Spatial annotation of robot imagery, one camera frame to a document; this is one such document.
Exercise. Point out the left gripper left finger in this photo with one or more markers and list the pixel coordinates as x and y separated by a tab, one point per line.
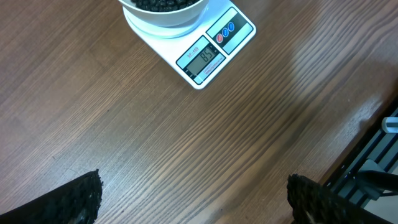
77	201

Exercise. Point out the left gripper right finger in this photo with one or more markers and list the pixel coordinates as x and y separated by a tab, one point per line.
313	203

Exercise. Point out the white digital kitchen scale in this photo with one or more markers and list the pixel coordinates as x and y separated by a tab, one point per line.
197	47

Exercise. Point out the white bowl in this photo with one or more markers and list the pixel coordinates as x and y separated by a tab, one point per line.
166	19

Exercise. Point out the black beans in bowl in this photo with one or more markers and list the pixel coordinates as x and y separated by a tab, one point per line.
163	5

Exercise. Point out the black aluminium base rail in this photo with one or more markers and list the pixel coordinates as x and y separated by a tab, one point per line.
366	173

